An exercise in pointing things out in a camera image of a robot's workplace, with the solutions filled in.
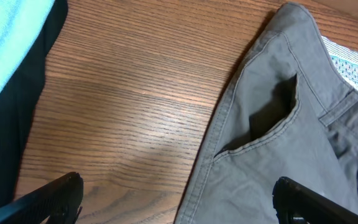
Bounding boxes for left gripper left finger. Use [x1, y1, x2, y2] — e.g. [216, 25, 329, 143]
[0, 172, 83, 224]

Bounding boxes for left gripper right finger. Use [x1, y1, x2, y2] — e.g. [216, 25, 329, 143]
[272, 177, 358, 224]

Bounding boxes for grey shorts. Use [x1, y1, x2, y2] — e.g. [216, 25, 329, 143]
[175, 2, 358, 223]

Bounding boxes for black t-shirt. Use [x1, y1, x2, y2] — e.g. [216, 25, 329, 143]
[0, 0, 68, 208]

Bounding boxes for light blue t-shirt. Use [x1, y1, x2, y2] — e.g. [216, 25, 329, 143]
[0, 0, 55, 92]

